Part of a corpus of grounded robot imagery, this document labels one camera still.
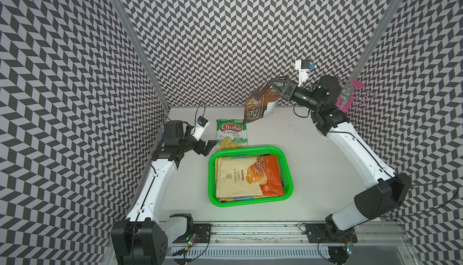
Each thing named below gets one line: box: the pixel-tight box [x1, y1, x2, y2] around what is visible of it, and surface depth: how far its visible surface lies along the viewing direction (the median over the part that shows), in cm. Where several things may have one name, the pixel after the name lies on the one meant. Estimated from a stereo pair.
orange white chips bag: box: [215, 154, 286, 199], surface depth 82 cm
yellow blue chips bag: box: [214, 156, 285, 203], surface depth 77 cm
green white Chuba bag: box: [215, 119, 249, 151], surface depth 106 cm
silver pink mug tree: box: [334, 79, 372, 113], surface depth 93 cm
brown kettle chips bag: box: [243, 81, 281, 125], surface depth 75 cm
